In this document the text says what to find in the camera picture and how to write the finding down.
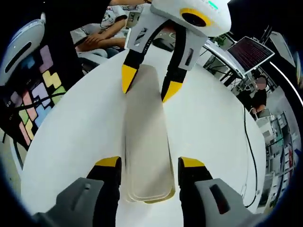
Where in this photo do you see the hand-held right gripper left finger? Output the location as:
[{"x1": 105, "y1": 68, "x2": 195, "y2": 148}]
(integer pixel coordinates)
[{"x1": 33, "y1": 156, "x2": 123, "y2": 227}]

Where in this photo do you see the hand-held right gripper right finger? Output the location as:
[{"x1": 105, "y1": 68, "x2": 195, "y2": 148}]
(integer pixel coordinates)
[{"x1": 177, "y1": 156, "x2": 268, "y2": 227}]

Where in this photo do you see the beige cutlery case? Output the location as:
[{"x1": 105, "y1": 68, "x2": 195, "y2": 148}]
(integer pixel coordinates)
[{"x1": 122, "y1": 63, "x2": 177, "y2": 204}]

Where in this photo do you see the beige strip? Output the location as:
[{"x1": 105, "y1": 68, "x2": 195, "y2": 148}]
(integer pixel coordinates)
[{"x1": 122, "y1": 63, "x2": 176, "y2": 203}]

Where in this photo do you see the dark oval object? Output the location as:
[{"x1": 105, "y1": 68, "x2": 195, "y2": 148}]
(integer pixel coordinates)
[{"x1": 152, "y1": 37, "x2": 176, "y2": 53}]

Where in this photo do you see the white laptop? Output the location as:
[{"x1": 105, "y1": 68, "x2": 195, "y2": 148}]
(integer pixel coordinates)
[{"x1": 226, "y1": 36, "x2": 276, "y2": 74}]

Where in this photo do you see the white chest-worn device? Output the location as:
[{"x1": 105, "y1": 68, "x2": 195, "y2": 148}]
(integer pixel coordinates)
[{"x1": 0, "y1": 18, "x2": 45, "y2": 86}]

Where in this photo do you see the ceiling light strip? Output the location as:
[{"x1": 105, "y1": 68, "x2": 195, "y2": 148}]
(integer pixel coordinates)
[{"x1": 269, "y1": 61, "x2": 303, "y2": 106}]

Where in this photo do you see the black table cable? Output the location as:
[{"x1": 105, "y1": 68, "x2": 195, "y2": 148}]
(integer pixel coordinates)
[{"x1": 241, "y1": 104, "x2": 260, "y2": 209}]

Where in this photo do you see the black device cable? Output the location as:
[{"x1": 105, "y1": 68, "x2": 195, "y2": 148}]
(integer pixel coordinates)
[{"x1": 4, "y1": 91, "x2": 64, "y2": 113}]

